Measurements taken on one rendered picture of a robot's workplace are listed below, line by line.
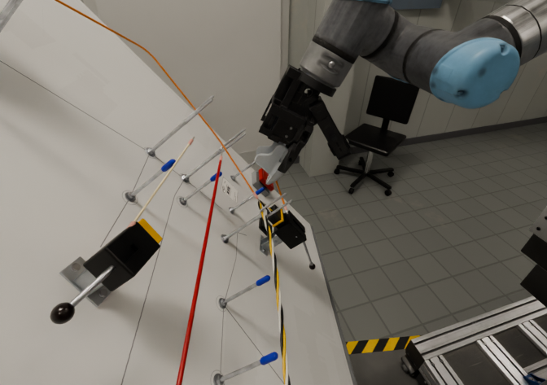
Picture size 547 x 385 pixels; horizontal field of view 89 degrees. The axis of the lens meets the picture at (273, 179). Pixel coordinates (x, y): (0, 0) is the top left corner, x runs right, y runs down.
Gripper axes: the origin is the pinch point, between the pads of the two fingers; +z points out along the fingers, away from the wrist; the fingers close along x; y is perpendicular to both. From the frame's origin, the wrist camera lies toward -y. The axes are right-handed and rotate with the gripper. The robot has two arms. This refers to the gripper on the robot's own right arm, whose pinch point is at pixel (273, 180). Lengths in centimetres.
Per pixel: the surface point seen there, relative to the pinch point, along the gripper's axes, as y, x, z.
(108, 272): 15.4, 32.3, -2.6
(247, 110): 6, -190, 43
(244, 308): -1.6, 19.8, 12.4
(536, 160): -289, -224, -38
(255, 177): 0.5, -17.5, 10.1
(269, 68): 4, -192, 5
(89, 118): 29.4, 10.3, -2.0
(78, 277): 18.2, 30.3, 2.0
